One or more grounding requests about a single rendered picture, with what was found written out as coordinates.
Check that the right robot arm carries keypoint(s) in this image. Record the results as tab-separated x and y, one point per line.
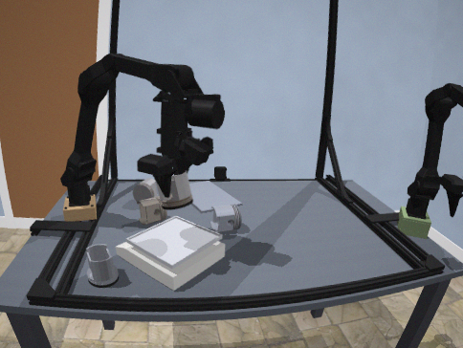
200	110

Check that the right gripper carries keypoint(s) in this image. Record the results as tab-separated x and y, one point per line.
158	166

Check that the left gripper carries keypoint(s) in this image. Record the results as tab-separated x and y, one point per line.
453	184

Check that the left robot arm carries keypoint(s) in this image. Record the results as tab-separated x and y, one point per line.
438	108

